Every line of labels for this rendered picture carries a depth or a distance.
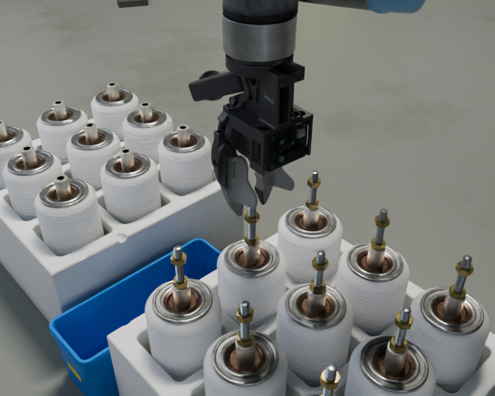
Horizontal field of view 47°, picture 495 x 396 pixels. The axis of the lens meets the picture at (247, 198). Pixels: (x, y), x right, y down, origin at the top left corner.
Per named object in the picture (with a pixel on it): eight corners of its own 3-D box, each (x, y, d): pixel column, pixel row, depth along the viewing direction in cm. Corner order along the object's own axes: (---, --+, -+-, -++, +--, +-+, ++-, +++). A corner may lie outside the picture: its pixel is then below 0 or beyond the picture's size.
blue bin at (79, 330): (202, 283, 110) (199, 235, 103) (241, 314, 104) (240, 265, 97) (60, 372, 94) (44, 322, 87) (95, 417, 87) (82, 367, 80)
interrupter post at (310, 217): (321, 224, 85) (324, 207, 83) (309, 231, 84) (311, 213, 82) (310, 216, 87) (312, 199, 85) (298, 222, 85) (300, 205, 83)
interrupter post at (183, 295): (176, 312, 71) (174, 293, 69) (170, 298, 73) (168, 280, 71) (195, 306, 72) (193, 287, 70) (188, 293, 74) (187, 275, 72)
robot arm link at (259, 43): (207, 9, 58) (269, -6, 62) (209, 53, 61) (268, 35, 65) (253, 31, 53) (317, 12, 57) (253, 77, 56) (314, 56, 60)
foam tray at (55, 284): (138, 170, 141) (130, 104, 131) (244, 248, 118) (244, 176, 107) (-19, 240, 120) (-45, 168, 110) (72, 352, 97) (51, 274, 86)
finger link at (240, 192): (243, 240, 68) (252, 172, 63) (214, 216, 72) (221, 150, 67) (263, 232, 70) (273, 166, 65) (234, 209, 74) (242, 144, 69)
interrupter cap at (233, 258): (230, 284, 75) (230, 280, 75) (219, 246, 81) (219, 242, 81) (286, 274, 77) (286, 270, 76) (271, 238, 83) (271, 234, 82)
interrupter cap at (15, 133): (13, 124, 109) (12, 121, 109) (31, 139, 105) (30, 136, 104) (-27, 137, 105) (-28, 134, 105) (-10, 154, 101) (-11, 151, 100)
